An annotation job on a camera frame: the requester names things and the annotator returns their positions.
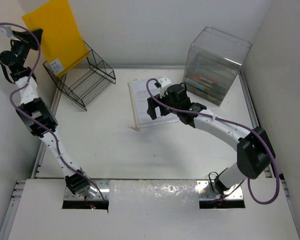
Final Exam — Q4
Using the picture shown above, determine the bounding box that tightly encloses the clear plastic drawer cabinet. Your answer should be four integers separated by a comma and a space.
183, 26, 252, 107

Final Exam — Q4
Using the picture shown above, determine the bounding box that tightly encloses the orange black highlighter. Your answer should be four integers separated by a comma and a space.
193, 75, 203, 82

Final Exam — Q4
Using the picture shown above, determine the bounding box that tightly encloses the black wire mesh rack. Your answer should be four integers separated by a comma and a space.
43, 44, 116, 111

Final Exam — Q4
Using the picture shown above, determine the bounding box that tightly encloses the yellow clip file folder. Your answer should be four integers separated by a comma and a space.
22, 0, 89, 77

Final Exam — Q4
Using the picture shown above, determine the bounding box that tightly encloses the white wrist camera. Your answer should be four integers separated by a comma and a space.
0, 25, 14, 39
157, 76, 172, 98

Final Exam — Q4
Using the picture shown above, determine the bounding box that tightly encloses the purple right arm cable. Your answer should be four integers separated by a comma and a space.
146, 78, 281, 203

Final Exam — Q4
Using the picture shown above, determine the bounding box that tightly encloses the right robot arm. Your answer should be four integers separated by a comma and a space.
147, 79, 276, 195

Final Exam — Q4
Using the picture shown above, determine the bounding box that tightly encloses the white front cover panel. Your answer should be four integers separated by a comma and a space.
9, 179, 299, 240

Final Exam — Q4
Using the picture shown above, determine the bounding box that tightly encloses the blue translucent highlighter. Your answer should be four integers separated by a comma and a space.
196, 84, 205, 91

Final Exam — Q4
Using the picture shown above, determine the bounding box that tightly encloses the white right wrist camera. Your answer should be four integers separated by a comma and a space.
157, 76, 172, 98

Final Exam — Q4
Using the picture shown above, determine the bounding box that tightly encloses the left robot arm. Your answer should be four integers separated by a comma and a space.
0, 24, 96, 198

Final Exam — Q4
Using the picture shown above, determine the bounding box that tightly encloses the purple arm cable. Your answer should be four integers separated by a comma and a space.
0, 22, 108, 203
146, 78, 281, 203

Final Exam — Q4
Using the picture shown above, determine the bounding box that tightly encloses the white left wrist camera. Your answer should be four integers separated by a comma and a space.
0, 25, 14, 39

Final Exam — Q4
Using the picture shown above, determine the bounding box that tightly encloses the yellow translucent highlighter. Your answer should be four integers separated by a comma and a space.
202, 82, 214, 89

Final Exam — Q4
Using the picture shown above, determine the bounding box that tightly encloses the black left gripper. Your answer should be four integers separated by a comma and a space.
9, 28, 43, 67

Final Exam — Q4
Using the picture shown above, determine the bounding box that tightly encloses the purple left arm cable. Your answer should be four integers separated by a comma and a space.
0, 22, 108, 203

